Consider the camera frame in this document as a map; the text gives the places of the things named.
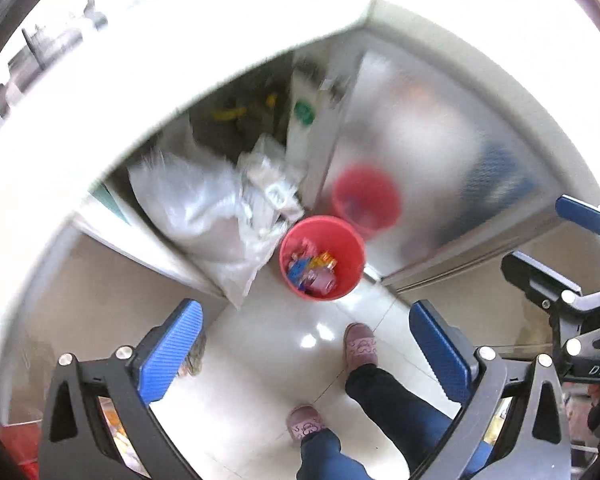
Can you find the blue snack packet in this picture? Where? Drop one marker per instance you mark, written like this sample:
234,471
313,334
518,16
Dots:
296,270

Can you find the flat white woven sack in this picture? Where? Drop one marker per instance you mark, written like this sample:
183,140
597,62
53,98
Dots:
240,270

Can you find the orange snack packet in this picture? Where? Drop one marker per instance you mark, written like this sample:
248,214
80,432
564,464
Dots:
324,261

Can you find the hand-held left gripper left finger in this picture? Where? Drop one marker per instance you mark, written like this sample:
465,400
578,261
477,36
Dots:
170,350

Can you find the pink wrapper packet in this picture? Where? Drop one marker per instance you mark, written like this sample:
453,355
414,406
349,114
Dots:
320,280

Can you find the white bottle green label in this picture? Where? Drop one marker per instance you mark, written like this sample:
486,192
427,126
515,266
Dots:
305,160

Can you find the silver patterned cabinet door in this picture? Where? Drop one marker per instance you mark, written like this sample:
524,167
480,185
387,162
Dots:
455,135

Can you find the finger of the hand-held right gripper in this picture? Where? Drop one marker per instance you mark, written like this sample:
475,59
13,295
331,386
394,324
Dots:
582,212
540,277

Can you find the red plastic bag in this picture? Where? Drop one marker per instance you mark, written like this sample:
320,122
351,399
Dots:
17,450

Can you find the filled white woven sack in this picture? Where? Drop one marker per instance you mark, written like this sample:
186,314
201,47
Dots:
190,205

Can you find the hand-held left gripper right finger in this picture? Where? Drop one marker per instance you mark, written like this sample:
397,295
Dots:
440,347

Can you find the pink patterned slipper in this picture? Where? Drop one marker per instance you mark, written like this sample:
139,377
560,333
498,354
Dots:
305,422
361,345

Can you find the glossy beige cabinet door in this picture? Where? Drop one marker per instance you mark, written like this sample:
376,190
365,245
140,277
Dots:
80,300

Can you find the crumpled white plastic bags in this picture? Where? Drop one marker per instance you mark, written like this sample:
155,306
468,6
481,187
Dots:
267,160

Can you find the red plastic bucket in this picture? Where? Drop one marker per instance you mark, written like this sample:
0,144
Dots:
345,245

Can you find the person's right leg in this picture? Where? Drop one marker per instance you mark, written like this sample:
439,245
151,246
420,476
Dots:
405,410

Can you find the white cabinet panel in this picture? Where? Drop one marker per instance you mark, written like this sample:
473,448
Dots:
145,255

